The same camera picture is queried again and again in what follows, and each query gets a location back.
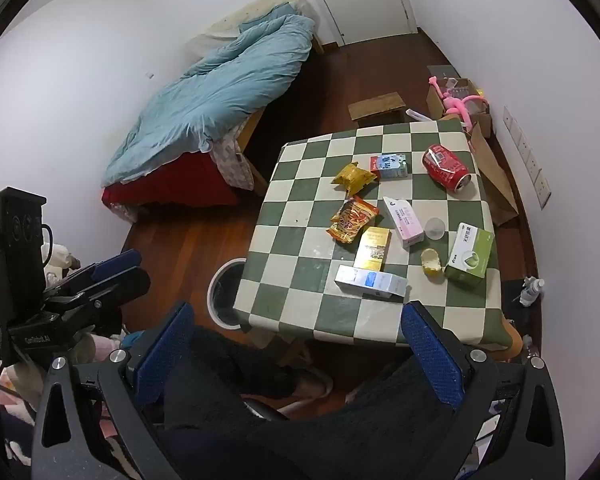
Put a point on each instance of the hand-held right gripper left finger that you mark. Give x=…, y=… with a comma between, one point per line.
x=164, y=355

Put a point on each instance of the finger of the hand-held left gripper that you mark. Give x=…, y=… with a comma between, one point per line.
x=125, y=285
x=117, y=262

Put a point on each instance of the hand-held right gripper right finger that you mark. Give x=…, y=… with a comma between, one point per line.
x=430, y=355

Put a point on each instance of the white round waste bin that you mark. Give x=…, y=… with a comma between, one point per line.
x=214, y=305

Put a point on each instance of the blue and white box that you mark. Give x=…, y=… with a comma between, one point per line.
x=370, y=282

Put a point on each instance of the green and white box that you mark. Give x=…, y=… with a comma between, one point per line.
x=470, y=255

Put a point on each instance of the yellow box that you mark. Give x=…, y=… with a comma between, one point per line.
x=372, y=250

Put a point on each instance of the pink and white box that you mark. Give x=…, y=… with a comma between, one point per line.
x=404, y=220

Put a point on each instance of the red and yellow snack packet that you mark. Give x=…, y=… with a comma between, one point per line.
x=354, y=220

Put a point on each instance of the red soda can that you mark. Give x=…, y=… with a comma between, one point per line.
x=446, y=166

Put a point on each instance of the blue cloth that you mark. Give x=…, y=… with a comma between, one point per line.
x=130, y=341

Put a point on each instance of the cream fluffy garment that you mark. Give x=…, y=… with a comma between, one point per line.
x=55, y=257

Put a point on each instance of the person's left leg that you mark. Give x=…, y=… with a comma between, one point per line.
x=220, y=360

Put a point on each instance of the small yellow shell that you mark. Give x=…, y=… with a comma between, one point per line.
x=431, y=261

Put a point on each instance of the red bed sheet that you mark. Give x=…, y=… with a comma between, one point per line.
x=180, y=185

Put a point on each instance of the cream slipper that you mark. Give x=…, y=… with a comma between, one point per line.
x=316, y=385

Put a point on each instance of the white spray bottle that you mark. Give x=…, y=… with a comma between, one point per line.
x=532, y=291

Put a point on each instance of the pink cloth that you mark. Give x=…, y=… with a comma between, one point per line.
x=10, y=410

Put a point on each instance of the patterned bed cloth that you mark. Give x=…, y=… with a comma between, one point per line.
x=235, y=160

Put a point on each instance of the brown paper bag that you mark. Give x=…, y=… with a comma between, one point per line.
x=495, y=180

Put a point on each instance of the blue and red milk carton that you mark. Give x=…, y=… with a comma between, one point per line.
x=390, y=166

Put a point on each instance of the green checkered tablecloth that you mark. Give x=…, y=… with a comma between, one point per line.
x=320, y=195

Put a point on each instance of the light blue duvet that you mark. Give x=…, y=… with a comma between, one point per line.
x=220, y=95

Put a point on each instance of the white plastic piece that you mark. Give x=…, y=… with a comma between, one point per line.
x=417, y=114

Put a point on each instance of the open cardboard box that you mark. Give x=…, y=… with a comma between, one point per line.
x=437, y=105

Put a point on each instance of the flat cardboard piece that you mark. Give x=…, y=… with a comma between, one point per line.
x=377, y=105

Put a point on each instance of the grey box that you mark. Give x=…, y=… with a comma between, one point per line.
x=440, y=71

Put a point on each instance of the cream pillow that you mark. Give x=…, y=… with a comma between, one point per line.
x=260, y=10

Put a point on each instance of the wooden bed frame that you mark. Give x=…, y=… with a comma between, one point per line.
x=251, y=127

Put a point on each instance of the white wall socket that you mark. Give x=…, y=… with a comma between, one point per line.
x=508, y=117
x=523, y=146
x=532, y=164
x=542, y=190
x=516, y=131

